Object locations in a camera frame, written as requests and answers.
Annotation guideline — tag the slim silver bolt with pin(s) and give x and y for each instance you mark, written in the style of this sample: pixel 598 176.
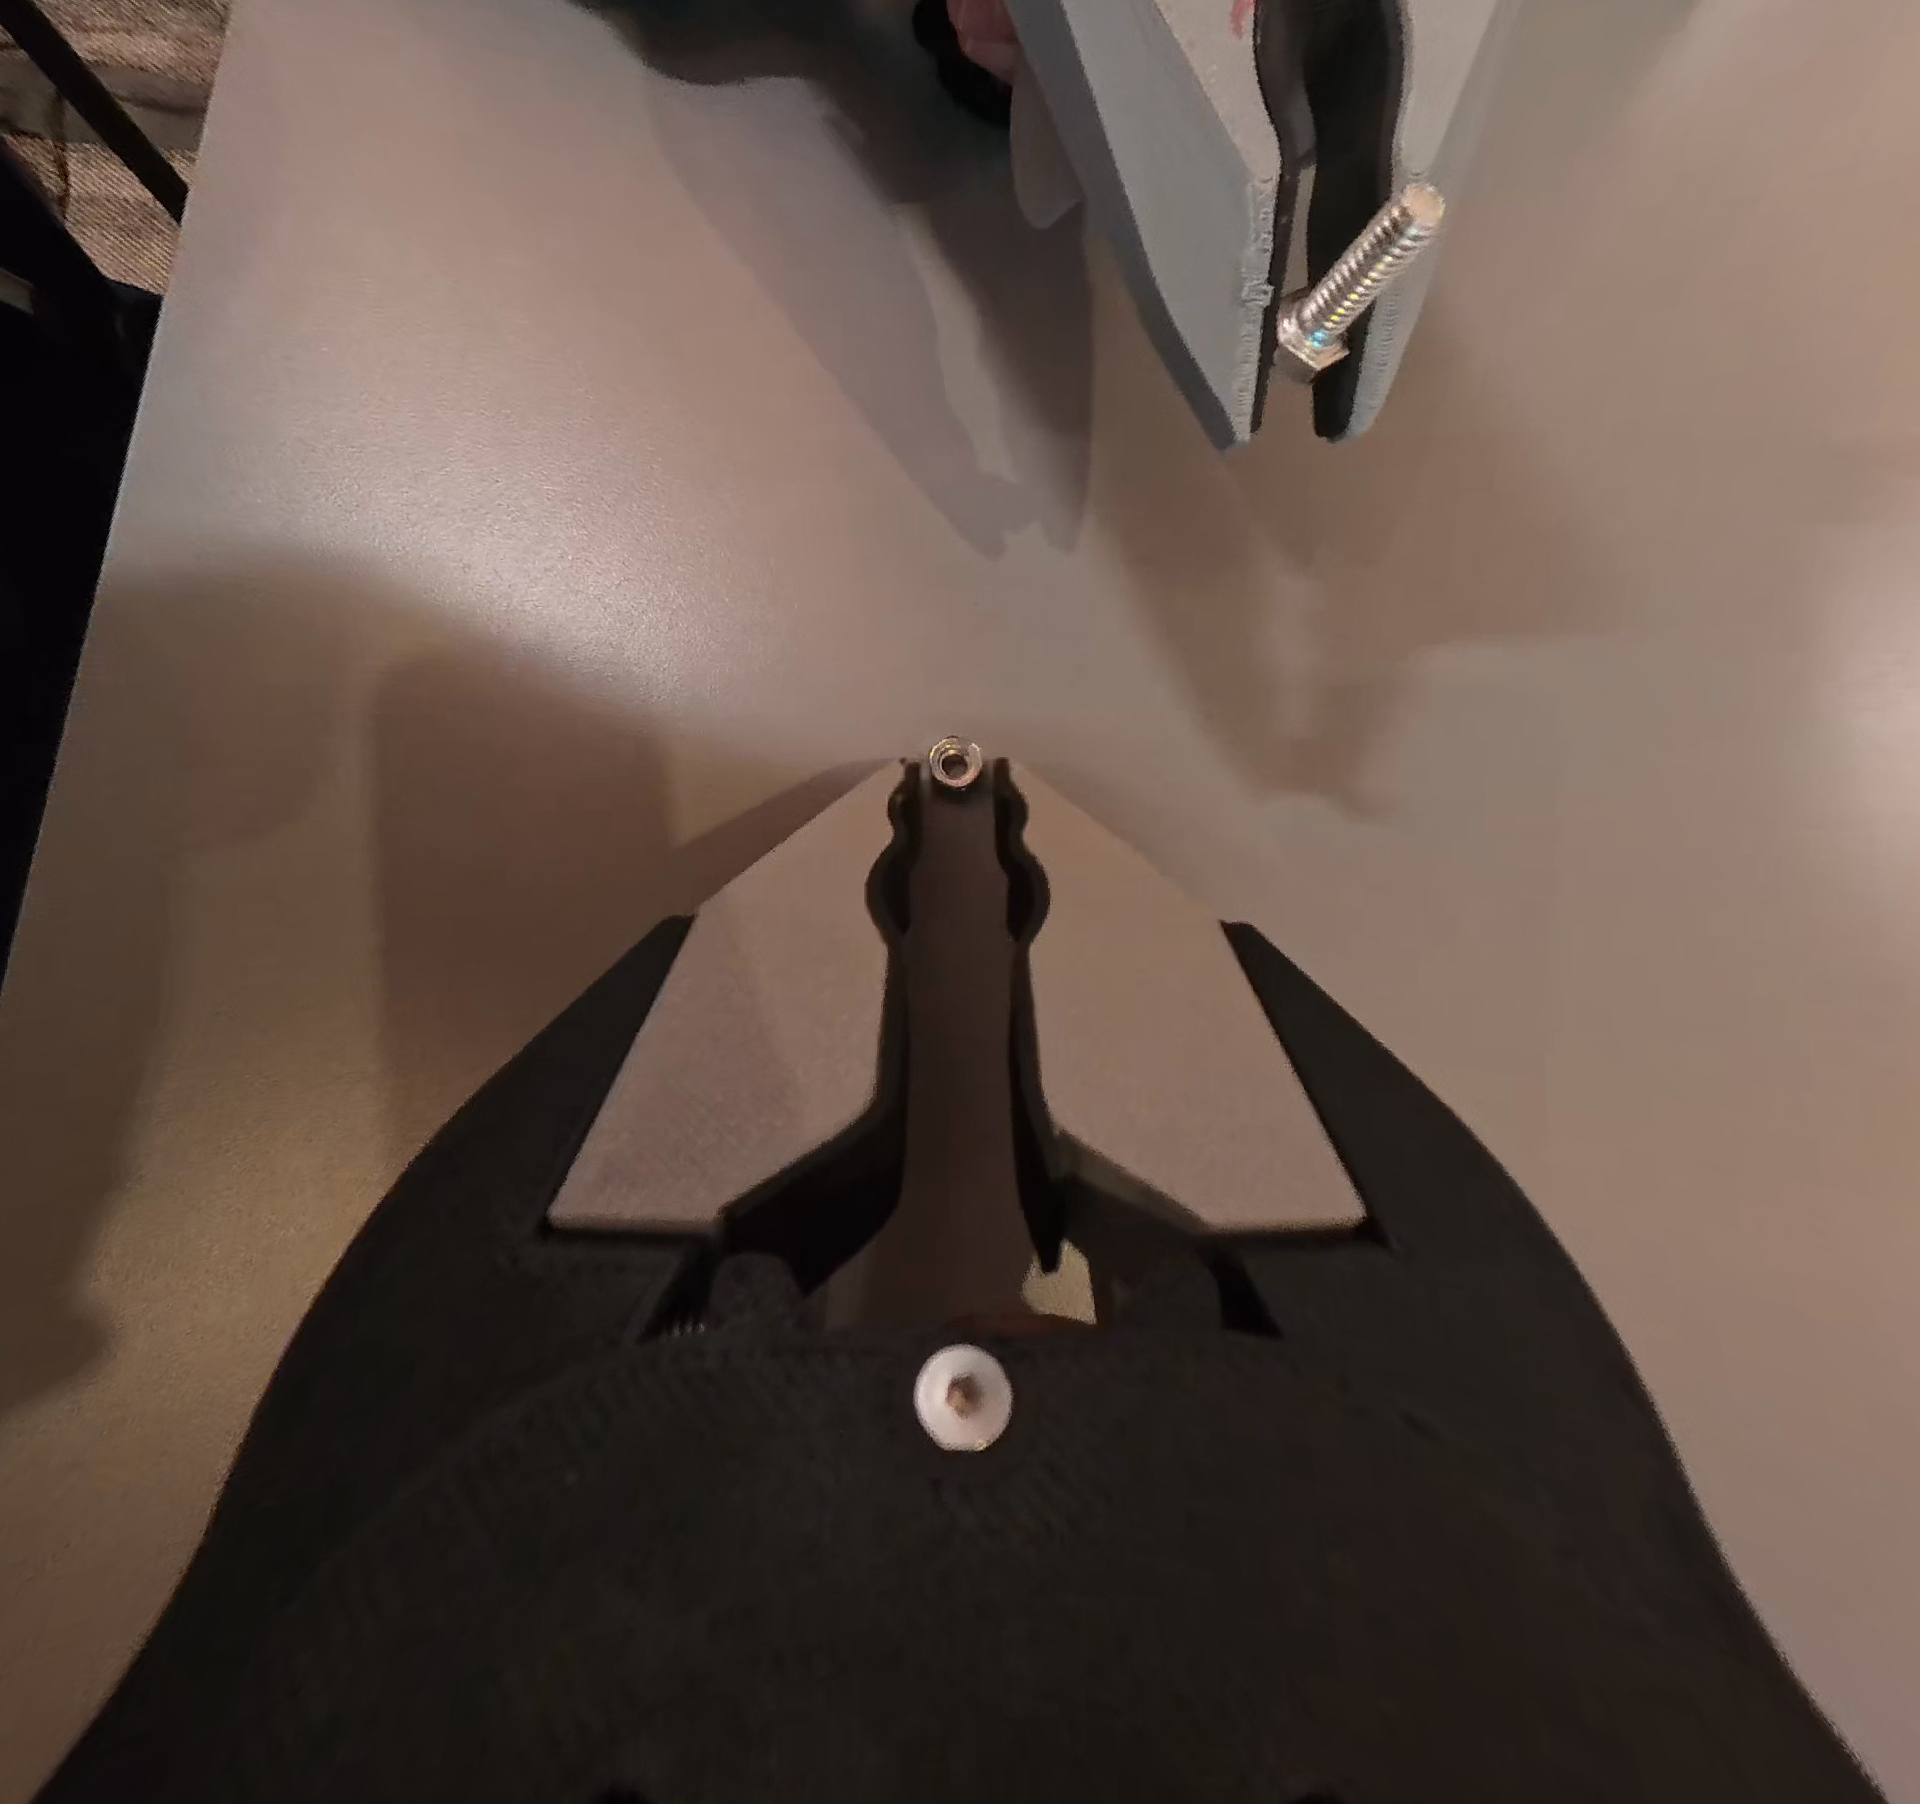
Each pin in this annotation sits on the slim silver bolt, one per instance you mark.
pixel 1365 267

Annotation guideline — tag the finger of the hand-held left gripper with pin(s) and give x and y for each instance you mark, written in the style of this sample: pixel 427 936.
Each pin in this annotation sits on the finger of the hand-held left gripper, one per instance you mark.
pixel 1141 108
pixel 1463 5

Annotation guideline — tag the small silver nut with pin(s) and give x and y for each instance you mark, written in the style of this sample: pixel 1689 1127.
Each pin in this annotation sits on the small silver nut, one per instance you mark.
pixel 937 762

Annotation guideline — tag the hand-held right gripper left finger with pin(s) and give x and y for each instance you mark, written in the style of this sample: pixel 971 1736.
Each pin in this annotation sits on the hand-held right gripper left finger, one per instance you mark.
pixel 721 1068

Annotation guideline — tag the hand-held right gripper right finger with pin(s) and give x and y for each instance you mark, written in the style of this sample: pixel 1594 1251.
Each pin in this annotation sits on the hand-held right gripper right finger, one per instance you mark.
pixel 1184 1068

